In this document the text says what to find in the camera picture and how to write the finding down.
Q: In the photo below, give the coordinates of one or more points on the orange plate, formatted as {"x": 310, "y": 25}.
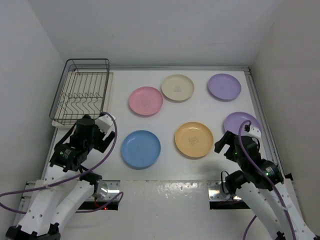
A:
{"x": 194, "y": 139}

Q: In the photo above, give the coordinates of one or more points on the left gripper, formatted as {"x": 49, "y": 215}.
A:
{"x": 106, "y": 141}

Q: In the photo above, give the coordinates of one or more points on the wire dish rack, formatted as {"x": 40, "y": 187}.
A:
{"x": 90, "y": 64}

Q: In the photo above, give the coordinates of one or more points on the beige drip tray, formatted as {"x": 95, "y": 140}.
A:
{"x": 110, "y": 85}

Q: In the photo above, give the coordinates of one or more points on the cream plate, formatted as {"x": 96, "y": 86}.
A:
{"x": 177, "y": 87}

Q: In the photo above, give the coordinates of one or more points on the lilac plate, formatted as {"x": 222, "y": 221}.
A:
{"x": 234, "y": 120}
{"x": 224, "y": 87}

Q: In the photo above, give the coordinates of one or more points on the metal base plate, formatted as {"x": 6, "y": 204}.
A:
{"x": 217, "y": 192}
{"x": 105, "y": 191}

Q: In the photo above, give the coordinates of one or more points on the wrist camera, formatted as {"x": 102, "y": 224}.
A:
{"x": 252, "y": 131}
{"x": 104, "y": 122}

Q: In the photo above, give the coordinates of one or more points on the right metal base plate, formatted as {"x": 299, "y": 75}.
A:
{"x": 217, "y": 192}

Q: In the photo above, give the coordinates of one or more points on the pink plate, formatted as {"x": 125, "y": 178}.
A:
{"x": 145, "y": 101}

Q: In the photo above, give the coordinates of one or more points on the blue plate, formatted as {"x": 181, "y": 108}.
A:
{"x": 140, "y": 149}

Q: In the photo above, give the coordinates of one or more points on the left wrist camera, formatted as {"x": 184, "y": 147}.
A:
{"x": 104, "y": 122}

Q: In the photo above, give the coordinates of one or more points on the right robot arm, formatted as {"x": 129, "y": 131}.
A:
{"x": 261, "y": 186}

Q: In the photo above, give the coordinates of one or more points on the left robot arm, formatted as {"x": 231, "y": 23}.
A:
{"x": 67, "y": 184}

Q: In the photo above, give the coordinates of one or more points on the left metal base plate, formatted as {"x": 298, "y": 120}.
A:
{"x": 105, "y": 191}

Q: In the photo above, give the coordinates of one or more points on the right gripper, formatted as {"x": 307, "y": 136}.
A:
{"x": 226, "y": 139}

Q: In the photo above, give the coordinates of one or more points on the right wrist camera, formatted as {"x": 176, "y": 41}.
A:
{"x": 252, "y": 131}

